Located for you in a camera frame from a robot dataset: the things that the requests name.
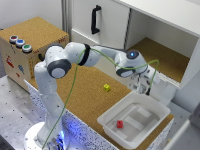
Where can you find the green button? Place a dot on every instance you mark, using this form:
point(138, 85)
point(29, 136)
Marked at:
point(26, 47)

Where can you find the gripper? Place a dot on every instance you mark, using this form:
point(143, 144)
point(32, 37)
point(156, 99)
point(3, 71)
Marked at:
point(140, 81)

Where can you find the pink block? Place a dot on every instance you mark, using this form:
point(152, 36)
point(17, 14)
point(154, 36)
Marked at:
point(120, 124)

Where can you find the blue button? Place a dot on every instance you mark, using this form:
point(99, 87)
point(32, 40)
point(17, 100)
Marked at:
point(20, 42)

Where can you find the red button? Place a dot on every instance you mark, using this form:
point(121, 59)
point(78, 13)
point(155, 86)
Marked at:
point(13, 38)

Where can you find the yellow block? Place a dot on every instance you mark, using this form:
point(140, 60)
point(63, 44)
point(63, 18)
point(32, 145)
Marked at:
point(106, 87)

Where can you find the wooden drawer box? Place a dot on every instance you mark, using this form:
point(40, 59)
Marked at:
point(36, 31)

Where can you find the white sliding door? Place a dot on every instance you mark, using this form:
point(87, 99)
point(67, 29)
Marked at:
point(113, 23)

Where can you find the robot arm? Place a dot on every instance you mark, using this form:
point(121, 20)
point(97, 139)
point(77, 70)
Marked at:
point(53, 83)

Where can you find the white cabinet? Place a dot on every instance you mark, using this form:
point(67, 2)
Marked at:
point(166, 13)

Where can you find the white plastic box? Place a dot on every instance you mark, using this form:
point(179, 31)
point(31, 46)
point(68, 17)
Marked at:
point(135, 116)

